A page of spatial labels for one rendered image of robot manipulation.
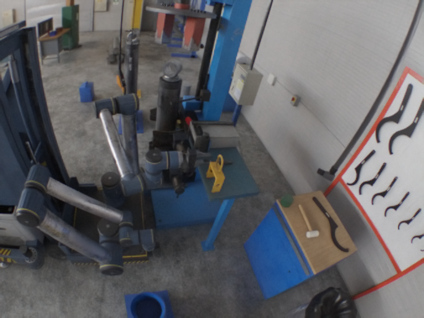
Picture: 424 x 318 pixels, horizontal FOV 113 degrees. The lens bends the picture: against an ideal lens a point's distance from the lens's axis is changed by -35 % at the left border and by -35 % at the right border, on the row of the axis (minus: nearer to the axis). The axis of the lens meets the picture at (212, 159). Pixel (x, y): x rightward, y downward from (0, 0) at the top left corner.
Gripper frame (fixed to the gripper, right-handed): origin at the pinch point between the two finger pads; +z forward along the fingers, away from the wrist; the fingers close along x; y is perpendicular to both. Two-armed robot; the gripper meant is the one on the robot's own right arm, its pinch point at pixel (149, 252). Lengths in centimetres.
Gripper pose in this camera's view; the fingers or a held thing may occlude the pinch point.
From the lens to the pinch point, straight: 194.9
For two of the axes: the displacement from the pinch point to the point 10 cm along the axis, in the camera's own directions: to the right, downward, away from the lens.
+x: 2.6, 6.9, -6.7
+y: -9.4, 0.3, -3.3
